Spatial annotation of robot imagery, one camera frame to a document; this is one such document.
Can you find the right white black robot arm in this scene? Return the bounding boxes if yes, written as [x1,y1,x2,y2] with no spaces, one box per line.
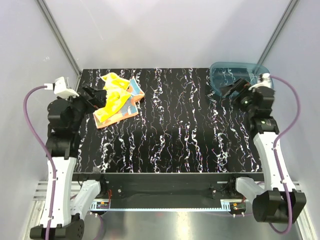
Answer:
[221,77,307,225]

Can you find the orange blue patterned towel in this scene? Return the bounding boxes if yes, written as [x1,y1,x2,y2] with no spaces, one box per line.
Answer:
[93,77,145,129]

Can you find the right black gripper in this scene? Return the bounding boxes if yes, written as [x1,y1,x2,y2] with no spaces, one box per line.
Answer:
[218,77,256,116]

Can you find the purple cable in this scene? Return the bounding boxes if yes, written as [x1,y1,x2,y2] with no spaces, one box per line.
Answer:
[23,85,105,240]
[268,75,301,234]

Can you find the right aluminium frame post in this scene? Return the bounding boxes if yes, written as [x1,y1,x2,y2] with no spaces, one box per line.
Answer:
[257,0,300,65]

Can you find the blue transparent plastic bin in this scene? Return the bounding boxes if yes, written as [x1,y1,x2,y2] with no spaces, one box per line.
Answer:
[209,62,270,97]

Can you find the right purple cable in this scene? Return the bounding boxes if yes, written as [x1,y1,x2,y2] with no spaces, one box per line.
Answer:
[268,75,301,234]

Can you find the left aluminium frame post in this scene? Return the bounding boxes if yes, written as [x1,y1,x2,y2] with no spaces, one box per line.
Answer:
[35,0,82,77]

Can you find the aluminium frame post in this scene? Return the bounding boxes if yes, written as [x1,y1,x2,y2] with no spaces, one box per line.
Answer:
[35,0,82,77]
[257,0,300,65]

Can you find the aluminium rail with slots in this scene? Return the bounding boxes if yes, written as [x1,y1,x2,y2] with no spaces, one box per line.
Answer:
[32,181,305,213]

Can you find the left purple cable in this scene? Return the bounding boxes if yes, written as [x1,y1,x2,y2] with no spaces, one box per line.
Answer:
[23,85,105,240]

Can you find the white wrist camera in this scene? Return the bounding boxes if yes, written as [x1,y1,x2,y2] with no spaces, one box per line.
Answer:
[44,76,80,100]
[249,73,273,90]

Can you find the yellow crocodile towel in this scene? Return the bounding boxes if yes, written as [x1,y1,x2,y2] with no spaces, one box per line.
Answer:
[94,72,131,123]

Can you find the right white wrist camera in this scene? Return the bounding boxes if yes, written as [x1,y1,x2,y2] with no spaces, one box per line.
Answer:
[249,73,273,90]

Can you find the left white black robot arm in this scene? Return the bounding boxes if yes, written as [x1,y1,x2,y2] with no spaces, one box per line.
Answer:
[29,84,108,240]

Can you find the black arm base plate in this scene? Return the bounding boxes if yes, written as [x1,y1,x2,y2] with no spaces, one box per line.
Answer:
[72,172,264,211]

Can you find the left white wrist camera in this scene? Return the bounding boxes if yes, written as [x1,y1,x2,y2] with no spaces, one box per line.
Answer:
[44,76,80,100]

